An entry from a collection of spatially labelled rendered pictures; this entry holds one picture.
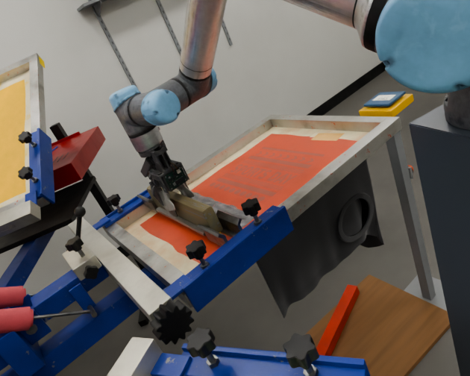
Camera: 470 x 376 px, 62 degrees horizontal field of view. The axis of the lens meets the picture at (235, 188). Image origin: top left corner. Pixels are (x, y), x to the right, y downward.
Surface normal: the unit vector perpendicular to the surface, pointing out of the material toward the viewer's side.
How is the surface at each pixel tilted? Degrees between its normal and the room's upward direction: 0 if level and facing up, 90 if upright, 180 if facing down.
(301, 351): 0
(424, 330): 0
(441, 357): 0
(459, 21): 94
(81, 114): 90
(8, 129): 32
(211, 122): 90
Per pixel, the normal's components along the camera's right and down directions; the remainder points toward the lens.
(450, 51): -0.52, 0.63
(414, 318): -0.37, -0.82
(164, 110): 0.68, 0.07
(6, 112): -0.25, -0.48
